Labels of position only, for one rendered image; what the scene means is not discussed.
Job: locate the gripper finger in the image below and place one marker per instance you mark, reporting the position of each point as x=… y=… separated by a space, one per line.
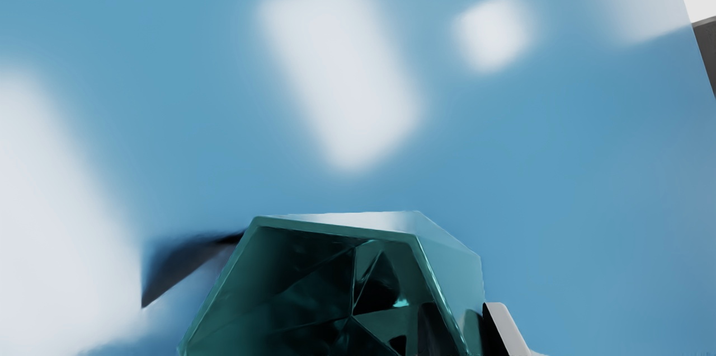
x=503 y=333

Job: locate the teal faceted mug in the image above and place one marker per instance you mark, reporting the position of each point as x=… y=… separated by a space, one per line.
x=313 y=300

